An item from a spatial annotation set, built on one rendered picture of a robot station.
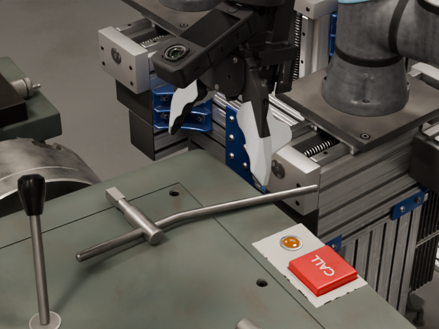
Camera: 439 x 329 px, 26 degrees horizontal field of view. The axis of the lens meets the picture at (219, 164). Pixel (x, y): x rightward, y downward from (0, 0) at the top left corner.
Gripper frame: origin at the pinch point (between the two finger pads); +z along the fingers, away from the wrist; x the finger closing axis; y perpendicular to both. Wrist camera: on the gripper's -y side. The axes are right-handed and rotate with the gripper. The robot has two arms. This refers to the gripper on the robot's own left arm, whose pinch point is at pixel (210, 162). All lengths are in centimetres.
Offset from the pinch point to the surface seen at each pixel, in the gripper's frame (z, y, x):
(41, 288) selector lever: 16.0, -15.4, 8.1
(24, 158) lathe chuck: 16.4, 2.1, 38.1
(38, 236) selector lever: 10.6, -14.8, 10.4
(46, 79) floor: 98, 153, 242
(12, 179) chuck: 17.3, -1.9, 34.9
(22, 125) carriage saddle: 38, 37, 90
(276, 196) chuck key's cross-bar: 10.8, 18.4, 4.4
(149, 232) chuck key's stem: 13.8, 1.0, 9.2
